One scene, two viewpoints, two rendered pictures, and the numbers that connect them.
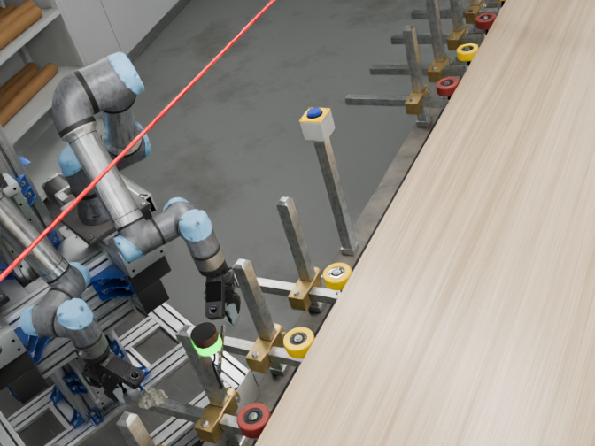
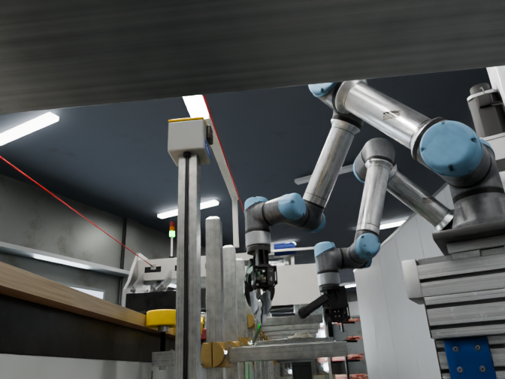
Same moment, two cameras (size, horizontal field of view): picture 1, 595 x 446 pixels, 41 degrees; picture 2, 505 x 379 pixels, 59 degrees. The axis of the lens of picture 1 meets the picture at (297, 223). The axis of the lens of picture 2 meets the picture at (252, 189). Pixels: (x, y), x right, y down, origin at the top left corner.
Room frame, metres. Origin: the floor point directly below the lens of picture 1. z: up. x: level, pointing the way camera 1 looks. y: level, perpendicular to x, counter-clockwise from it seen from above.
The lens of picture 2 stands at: (2.67, -0.44, 0.76)
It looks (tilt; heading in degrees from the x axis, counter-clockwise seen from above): 23 degrees up; 148
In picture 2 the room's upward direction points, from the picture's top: 3 degrees counter-clockwise
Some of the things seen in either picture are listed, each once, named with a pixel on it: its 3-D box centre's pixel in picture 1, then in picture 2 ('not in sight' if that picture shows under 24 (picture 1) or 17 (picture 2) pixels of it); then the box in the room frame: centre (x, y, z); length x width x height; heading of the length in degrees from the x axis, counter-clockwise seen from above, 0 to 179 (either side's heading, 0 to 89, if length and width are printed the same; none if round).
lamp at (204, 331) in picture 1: (216, 363); not in sight; (1.32, 0.28, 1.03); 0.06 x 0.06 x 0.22; 53
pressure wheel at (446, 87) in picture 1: (449, 96); not in sight; (2.45, -0.66, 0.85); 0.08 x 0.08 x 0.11
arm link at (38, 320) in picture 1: (49, 316); (355, 256); (1.56, 0.66, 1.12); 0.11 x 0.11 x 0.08; 64
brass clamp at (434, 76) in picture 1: (439, 68); not in sight; (2.74, -0.71, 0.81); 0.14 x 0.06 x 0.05; 143
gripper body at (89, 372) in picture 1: (101, 365); (334, 304); (1.51, 0.59, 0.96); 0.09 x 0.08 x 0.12; 53
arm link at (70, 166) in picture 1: (84, 165); (470, 170); (2.10, 0.56, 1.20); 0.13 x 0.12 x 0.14; 110
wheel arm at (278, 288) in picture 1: (284, 289); (249, 355); (1.76, 0.10, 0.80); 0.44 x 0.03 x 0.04; 53
